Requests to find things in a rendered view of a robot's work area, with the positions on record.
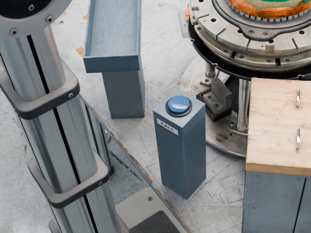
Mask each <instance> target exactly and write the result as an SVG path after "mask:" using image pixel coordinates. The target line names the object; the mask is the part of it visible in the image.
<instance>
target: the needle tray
mask: <svg viewBox="0 0 311 233"><path fill-rule="evenodd" d="M141 22H142V0H89V5H88V14H87V25H86V34H85V42H84V50H83V61H84V65H85V70H86V73H102V78H103V82H104V87H105V91H106V97H107V101H108V106H109V110H110V114H111V119H125V118H144V115H145V83H144V76H143V66H142V59H141Z"/></svg>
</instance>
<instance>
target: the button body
mask: <svg viewBox="0 0 311 233"><path fill-rule="evenodd" d="M174 96H185V97H187V98H189V99H190V100H191V102H192V104H193V108H192V111H191V112H190V113H189V114H188V115H186V116H184V117H173V116H171V115H169V114H168V113H167V112H166V108H165V105H166V102H167V101H168V100H169V99H170V98H171V97H174ZM153 117H154V125H155V135H156V143H157V150H158V158H159V165H160V173H161V180H162V184H163V185H165V186H166V187H168V188H169V189H171V190H172V191H174V192H175V193H177V194H178V195H180V196H181V197H183V198H185V199H186V200H187V199H188V198H189V197H190V196H191V195H192V194H193V193H194V192H195V190H197V188H198V187H199V186H200V185H201V184H202V183H203V181H204V180H205V179H206V135H205V103H203V102H201V101H199V100H197V99H196V98H194V97H192V96H190V95H189V94H187V93H185V92H183V91H181V90H180V89H178V88H175V89H174V90H172V92H170V94H168V96H166V97H165V98H164V99H163V100H162V101H161V102H160V103H159V104H158V105H157V106H156V107H155V108H154V109H153ZM157 118H158V119H160V120H161V121H163V122H165V123H166V124H168V125H169V126H171V127H173V128H175V129H176V130H178V135H176V134H175V133H173V132H171V131H170V130H168V129H166V128H165V127H163V126H161V125H159V124H158V123H157Z"/></svg>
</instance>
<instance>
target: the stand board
mask: <svg viewBox="0 0 311 233"><path fill-rule="evenodd" d="M298 87H299V88H300V103H299V107H296V92H297V88H298ZM297 128H299V129H300V146H299V149H296V133H297ZM245 170H246V171H253V172H269V173H280V174H291V175H302V176H311V81H301V80H279V79H263V78H252V79H251V90H250V104H249V124H248V138H247V152H246V166H245Z"/></svg>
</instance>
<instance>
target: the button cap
mask: <svg viewBox="0 0 311 233"><path fill-rule="evenodd" d="M189 108H190V102H189V100H188V99H187V98H186V97H184V96H174V97H172V98H171V99H170V100H169V101H168V109H169V111H170V112H172V113H174V114H183V113H185V112H187V111H188V110H189Z"/></svg>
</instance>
